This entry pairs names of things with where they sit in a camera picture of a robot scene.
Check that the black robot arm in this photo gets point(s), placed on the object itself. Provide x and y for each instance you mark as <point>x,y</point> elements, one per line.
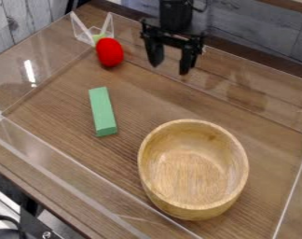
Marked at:
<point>173,29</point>

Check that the black metal bracket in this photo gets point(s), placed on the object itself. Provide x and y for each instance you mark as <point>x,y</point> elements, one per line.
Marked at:
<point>34,228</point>

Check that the green rectangular block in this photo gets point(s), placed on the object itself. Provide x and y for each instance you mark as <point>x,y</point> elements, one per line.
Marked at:
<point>102,111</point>

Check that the red felt fruit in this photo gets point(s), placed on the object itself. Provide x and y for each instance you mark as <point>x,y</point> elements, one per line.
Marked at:
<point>109,50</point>

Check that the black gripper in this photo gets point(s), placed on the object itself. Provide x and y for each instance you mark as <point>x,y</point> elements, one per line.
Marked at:
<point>189,38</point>

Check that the clear acrylic tray walls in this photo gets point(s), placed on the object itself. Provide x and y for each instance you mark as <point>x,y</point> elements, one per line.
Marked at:
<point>84,176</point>

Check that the wooden bowl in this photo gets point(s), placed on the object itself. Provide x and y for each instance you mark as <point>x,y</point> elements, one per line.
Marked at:
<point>194,168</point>

